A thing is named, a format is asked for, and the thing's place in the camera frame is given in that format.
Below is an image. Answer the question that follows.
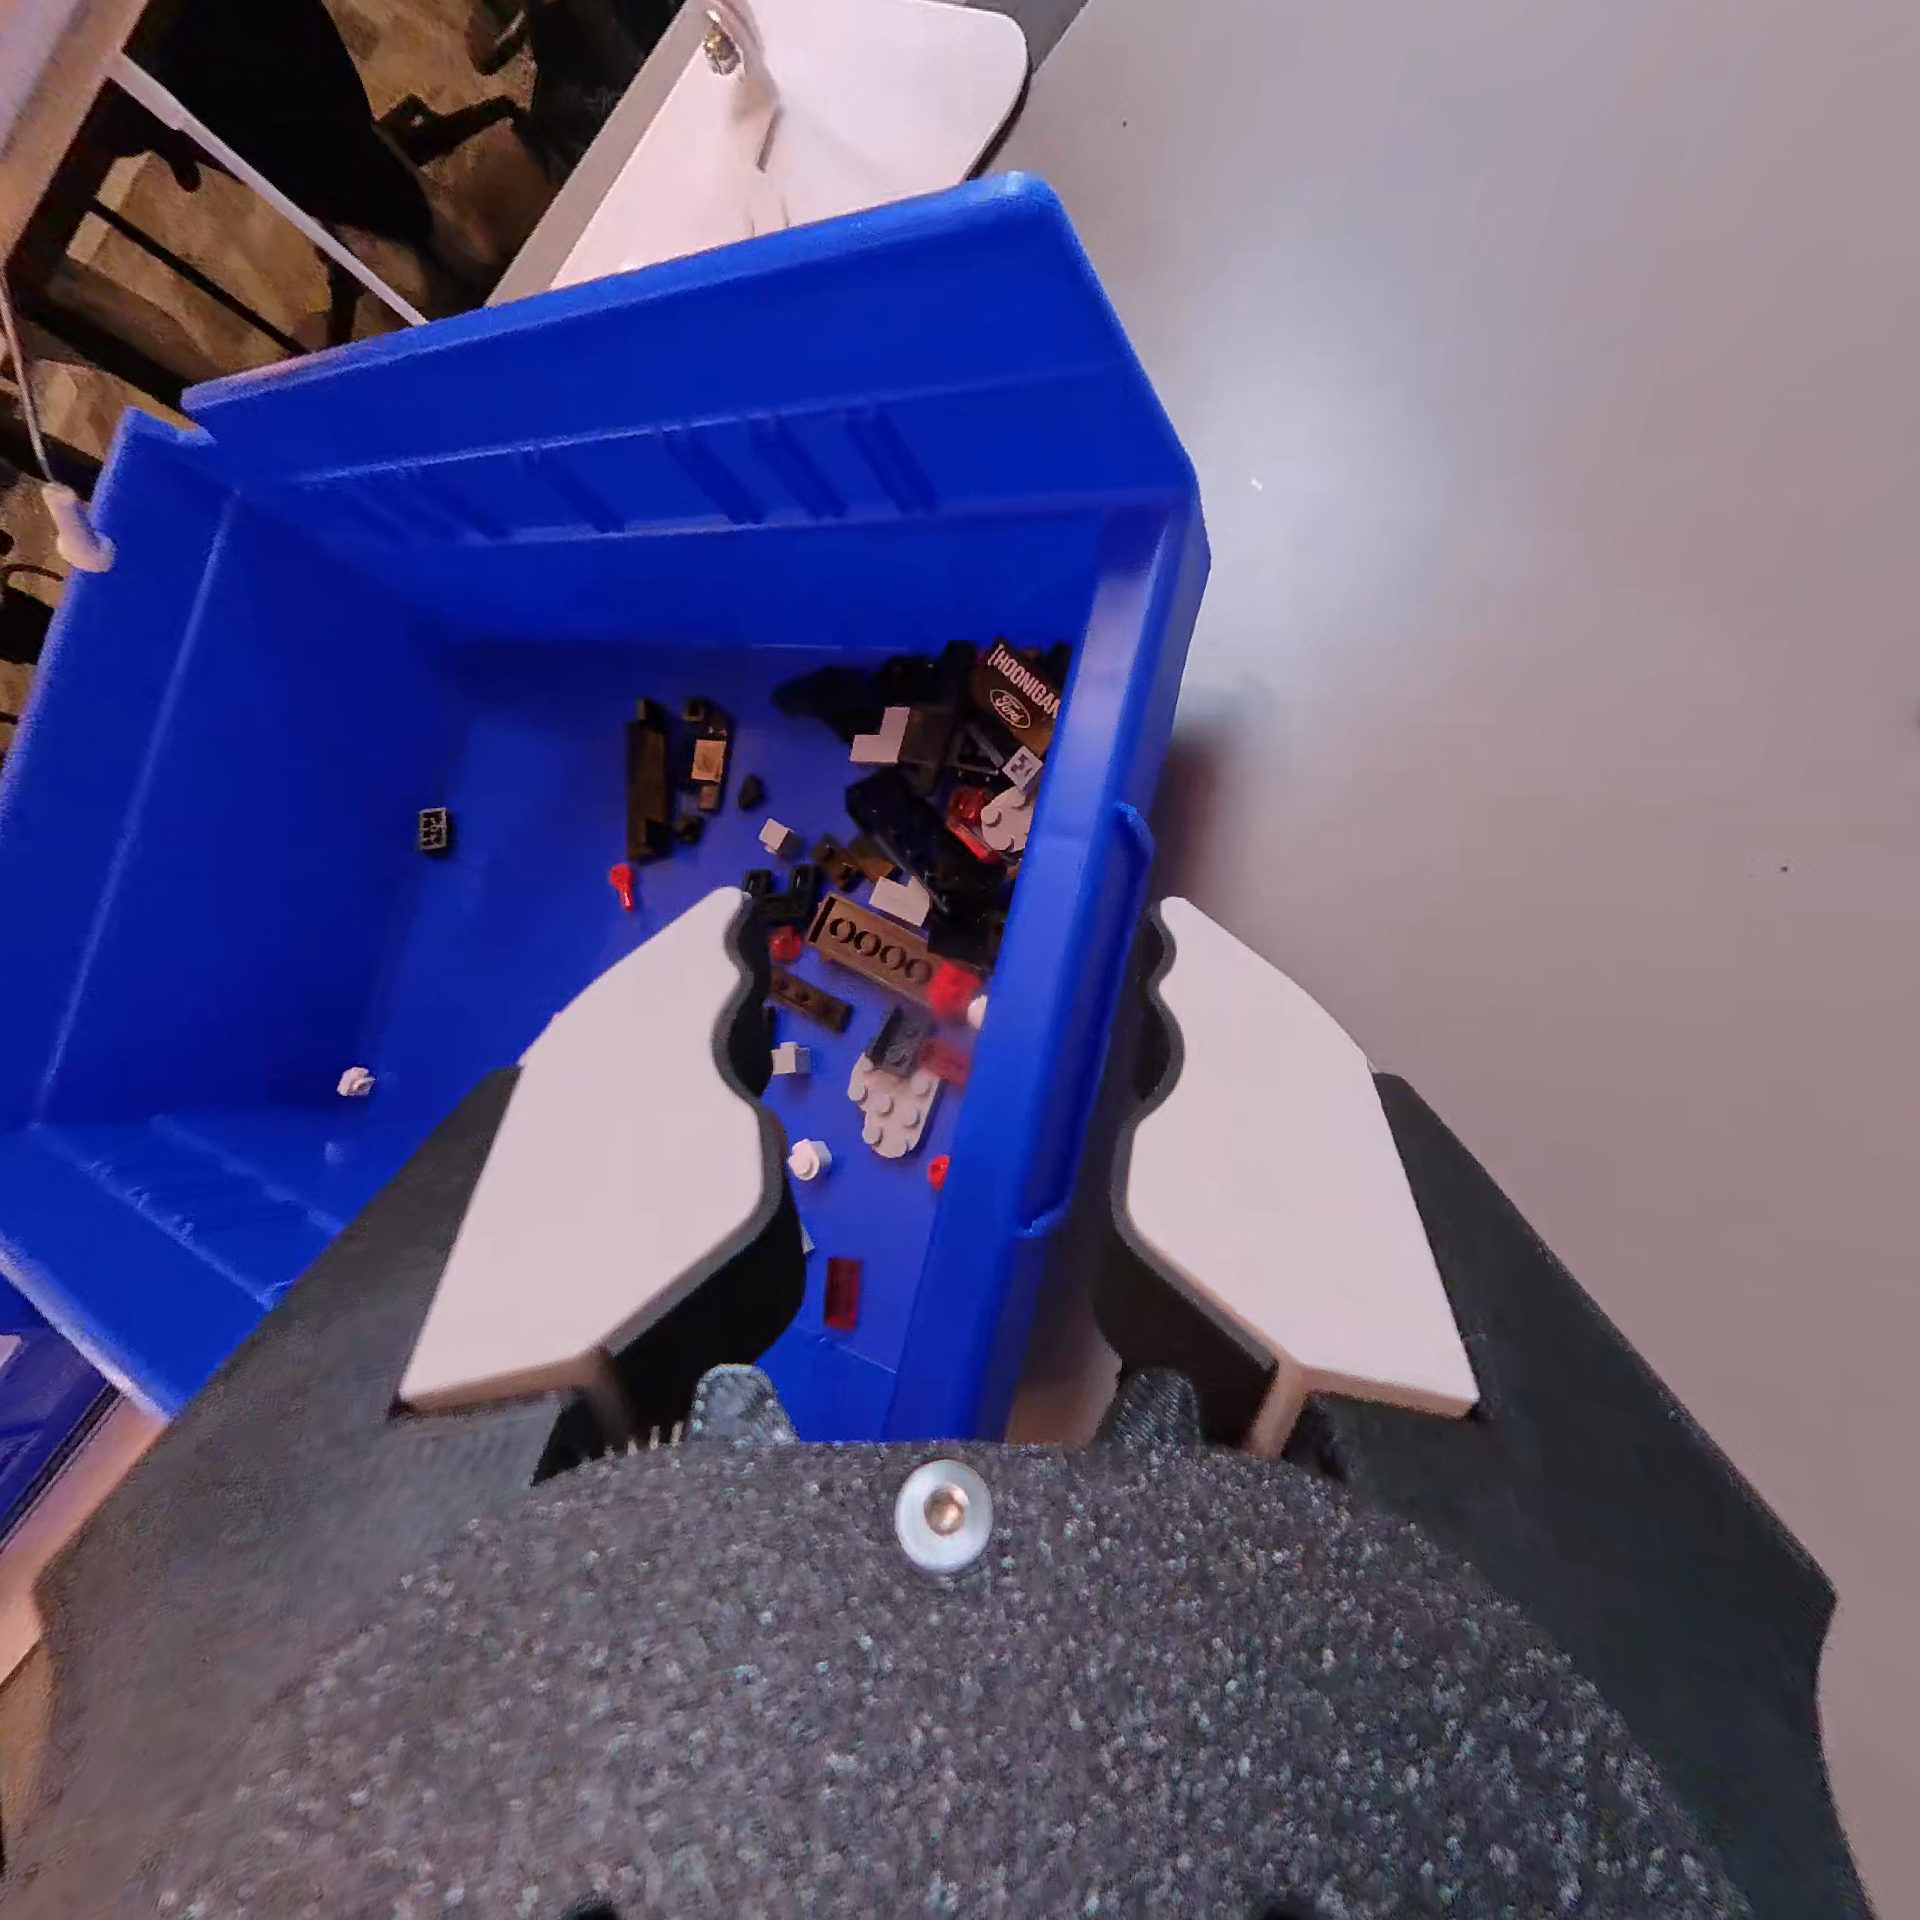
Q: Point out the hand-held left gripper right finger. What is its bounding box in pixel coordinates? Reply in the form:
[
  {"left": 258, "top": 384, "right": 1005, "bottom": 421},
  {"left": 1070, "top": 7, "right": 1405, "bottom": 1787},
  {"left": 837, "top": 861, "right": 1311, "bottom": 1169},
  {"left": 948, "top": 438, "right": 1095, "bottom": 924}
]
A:
[{"left": 1110, "top": 896, "right": 1484, "bottom": 1435}]

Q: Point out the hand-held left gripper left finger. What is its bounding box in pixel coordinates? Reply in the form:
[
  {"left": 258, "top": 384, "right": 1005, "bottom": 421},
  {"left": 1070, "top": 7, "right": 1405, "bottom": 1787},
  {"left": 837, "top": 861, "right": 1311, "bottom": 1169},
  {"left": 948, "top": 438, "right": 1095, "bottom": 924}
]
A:
[{"left": 394, "top": 889, "right": 799, "bottom": 1420}]

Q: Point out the lego pieces pile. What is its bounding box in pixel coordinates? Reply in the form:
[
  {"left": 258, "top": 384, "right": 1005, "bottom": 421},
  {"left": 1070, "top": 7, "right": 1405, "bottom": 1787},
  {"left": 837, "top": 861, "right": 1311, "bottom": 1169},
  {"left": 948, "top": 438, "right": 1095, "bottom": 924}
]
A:
[{"left": 329, "top": 638, "right": 1073, "bottom": 1338}]

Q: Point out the blue plastic bin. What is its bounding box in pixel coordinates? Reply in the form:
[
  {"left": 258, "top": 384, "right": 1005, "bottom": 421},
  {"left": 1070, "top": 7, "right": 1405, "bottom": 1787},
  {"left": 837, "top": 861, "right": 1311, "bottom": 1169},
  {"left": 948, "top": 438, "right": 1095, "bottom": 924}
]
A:
[{"left": 0, "top": 173, "right": 1211, "bottom": 1449}]

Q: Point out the white book stand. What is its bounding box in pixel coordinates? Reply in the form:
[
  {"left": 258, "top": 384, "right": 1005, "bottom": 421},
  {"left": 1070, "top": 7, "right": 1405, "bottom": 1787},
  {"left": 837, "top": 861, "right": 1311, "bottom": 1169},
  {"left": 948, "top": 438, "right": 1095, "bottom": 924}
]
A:
[{"left": 495, "top": 0, "right": 1029, "bottom": 302}]

